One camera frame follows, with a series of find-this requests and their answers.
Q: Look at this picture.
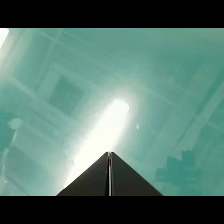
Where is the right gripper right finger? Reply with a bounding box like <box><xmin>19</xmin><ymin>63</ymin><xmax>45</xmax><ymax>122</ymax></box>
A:
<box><xmin>109</xmin><ymin>151</ymin><xmax>163</xmax><ymax>197</ymax></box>

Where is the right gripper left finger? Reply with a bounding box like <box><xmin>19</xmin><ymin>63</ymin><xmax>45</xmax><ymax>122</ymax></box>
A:
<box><xmin>56</xmin><ymin>151</ymin><xmax>110</xmax><ymax>197</ymax></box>

